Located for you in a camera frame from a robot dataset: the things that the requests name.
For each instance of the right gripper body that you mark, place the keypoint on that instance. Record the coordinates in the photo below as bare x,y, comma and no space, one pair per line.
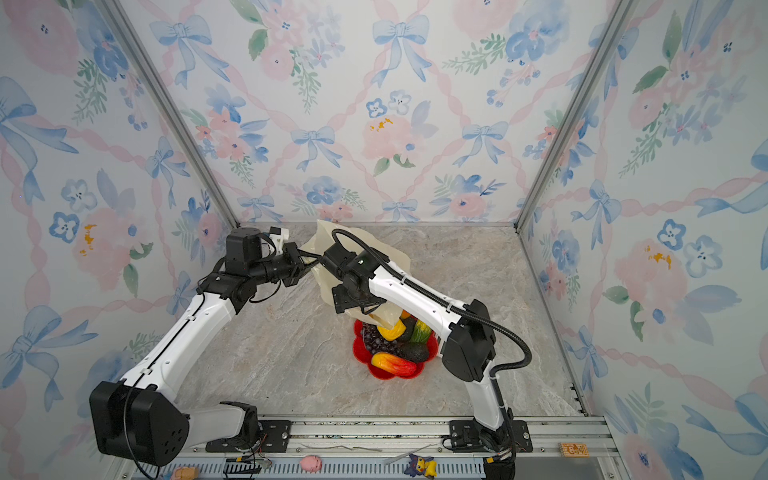
343,298

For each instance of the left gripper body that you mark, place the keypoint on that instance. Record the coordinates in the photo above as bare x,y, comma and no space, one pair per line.
287,268

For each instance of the yellow plastic bag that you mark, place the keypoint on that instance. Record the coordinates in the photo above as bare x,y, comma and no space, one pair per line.
387,314

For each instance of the red flower-shaped bowl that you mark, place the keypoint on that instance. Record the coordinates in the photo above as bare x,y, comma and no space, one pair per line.
364,357

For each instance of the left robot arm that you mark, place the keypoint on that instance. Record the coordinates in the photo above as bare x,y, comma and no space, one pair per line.
137,417

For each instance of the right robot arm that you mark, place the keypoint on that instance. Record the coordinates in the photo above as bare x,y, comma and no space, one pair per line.
467,339

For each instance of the purple grape bunch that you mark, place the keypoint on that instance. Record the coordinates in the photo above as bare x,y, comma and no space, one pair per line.
375,343

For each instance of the yellow lemon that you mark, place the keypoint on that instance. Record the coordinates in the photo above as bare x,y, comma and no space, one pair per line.
392,334

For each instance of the red yellow mango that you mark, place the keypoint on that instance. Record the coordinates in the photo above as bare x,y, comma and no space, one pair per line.
393,364

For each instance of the dark avocado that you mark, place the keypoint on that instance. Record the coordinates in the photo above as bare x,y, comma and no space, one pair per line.
414,352

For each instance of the pink pig toy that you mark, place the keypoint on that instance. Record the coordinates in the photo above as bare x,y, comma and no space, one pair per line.
311,464

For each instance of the purple yellow toy figure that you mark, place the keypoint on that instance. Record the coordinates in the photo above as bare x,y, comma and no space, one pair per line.
419,466

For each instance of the orange toy at edge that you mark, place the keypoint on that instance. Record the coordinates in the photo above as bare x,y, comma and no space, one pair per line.
182,473

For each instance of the small wooden tag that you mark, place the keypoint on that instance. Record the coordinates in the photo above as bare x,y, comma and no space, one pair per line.
574,450

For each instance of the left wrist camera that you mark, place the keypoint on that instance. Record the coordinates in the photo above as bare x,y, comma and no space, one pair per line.
249,244

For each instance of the aluminium rail frame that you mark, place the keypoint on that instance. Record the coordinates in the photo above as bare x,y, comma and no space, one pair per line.
378,448

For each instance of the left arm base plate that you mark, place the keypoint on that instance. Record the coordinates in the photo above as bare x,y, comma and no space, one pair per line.
265,436

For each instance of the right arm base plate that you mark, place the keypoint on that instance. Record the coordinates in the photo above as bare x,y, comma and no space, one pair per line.
471,437

